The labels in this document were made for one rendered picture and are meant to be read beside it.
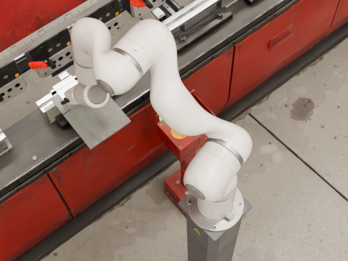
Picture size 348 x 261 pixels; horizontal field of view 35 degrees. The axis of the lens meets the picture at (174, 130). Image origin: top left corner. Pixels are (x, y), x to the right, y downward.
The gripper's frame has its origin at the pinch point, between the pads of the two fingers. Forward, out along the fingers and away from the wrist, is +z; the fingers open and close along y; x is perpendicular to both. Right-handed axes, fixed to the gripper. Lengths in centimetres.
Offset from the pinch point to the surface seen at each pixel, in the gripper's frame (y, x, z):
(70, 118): 6.6, 7.6, 2.2
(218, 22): -69, 10, 13
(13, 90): 18.6, -12.7, -8.2
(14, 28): 9.6, -29.2, -27.1
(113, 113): -7.0, 13.9, -3.1
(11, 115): 18, 9, 131
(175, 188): -26, 77, 59
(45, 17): -0.6, -27.5, -25.1
